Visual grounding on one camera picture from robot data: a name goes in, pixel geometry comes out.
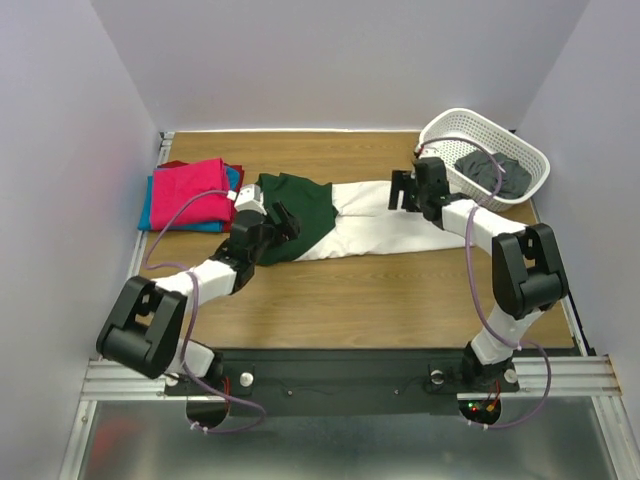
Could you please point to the pink folded t-shirt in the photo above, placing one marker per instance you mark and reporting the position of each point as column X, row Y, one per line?
column 173, row 187

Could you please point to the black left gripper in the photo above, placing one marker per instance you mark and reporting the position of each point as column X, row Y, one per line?
column 288, row 230

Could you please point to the white and green t-shirt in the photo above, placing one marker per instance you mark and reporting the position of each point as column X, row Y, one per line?
column 347, row 219

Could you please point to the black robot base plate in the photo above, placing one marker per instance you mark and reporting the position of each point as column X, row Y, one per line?
column 326, row 382

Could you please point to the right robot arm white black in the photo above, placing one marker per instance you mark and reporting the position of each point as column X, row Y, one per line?
column 527, row 274

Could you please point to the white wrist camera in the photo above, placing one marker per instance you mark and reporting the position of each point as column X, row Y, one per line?
column 249, row 197
column 418, row 150

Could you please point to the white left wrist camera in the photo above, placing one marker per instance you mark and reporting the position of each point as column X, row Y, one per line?
column 249, row 197

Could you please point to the white perforated laundry basket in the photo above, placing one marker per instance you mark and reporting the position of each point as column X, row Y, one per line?
column 453, row 134

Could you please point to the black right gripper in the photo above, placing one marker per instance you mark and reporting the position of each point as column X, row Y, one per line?
column 407, row 189

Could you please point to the dark red folded t-shirt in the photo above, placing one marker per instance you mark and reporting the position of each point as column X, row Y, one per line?
column 235, row 173

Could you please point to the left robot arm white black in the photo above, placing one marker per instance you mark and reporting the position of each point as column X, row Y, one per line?
column 142, row 331

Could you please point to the grey t-shirt in basket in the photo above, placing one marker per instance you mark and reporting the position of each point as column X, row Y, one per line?
column 478, row 167

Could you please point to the blue folded t-shirt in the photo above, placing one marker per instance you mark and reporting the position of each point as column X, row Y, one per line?
column 144, row 223

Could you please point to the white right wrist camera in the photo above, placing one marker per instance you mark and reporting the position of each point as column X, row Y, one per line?
column 418, row 150

